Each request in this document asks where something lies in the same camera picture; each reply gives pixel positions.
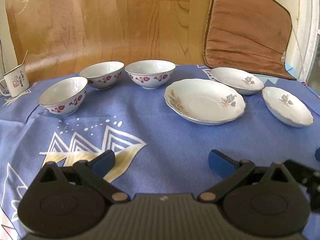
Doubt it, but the small white floral plate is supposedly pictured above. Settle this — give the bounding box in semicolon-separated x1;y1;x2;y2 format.
211;67;265;95
262;86;314;128

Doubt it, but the large white floral plate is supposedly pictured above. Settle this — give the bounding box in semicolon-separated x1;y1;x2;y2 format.
164;79;247;125

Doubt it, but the white enamel mug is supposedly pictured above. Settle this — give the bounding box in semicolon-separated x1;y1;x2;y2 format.
0;64;31;97

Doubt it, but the white floral bowl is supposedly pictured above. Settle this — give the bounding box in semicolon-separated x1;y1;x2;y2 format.
39;77;88;116
79;61;125;90
125;60;176;90

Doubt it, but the wooden headboard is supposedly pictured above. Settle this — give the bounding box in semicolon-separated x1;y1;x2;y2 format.
5;0;213;83

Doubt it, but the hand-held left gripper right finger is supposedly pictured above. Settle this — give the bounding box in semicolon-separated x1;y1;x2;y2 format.
199;149;299;203

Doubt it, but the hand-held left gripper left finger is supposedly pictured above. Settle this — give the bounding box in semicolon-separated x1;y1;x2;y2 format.
30;150;131;204

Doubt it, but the brown seat cushion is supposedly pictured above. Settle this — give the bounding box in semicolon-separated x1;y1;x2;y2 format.
202;0;298;80

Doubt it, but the blue printed cloth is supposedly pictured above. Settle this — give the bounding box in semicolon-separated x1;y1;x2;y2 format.
0;64;320;240

